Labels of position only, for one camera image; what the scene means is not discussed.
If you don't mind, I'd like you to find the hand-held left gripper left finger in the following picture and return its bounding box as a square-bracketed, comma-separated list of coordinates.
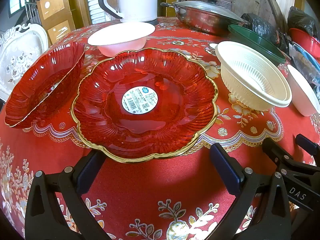
[25, 150, 110, 240]

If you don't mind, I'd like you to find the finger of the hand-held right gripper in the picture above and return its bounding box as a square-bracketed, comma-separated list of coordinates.
[262, 137, 320, 178]
[296, 134, 320, 157]

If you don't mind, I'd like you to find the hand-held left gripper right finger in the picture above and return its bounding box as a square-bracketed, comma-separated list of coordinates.
[209, 144, 292, 240]

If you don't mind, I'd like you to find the cream plastic bowl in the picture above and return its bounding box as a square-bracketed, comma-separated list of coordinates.
[214, 41, 292, 110]

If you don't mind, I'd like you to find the red gold-rimmed plate with sticker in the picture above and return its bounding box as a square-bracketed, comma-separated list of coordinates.
[71, 47, 219, 165]

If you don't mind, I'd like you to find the green plastic bowl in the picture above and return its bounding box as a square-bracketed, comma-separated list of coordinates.
[227, 24, 286, 65]

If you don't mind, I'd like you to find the white bowl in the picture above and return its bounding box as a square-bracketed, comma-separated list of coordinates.
[87, 22, 156, 57]
[287, 64, 318, 117]

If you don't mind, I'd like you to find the red floral tablecloth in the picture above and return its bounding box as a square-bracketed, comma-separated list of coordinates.
[0, 17, 320, 240]

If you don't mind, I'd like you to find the blue plastic item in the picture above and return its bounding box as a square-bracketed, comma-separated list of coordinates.
[291, 42, 320, 65]

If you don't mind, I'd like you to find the red plastic basin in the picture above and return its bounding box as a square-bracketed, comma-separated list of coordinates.
[289, 28, 320, 58]

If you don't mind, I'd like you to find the black plastic bag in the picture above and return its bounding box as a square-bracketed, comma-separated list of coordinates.
[287, 6, 318, 37]
[241, 14, 288, 50]

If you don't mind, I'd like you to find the white ornate chair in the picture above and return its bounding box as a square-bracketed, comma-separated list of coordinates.
[0, 22, 49, 102]

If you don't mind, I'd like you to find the steel wok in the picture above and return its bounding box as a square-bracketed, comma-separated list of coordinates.
[160, 2, 242, 36]

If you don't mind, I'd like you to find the black metal rack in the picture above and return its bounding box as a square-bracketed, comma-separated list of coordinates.
[24, 0, 42, 34]

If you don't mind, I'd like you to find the cardboard box with round label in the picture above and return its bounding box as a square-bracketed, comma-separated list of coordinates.
[36, 0, 73, 22]

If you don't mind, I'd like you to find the white electric kettle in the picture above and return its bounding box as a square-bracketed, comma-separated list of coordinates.
[98, 0, 158, 26]

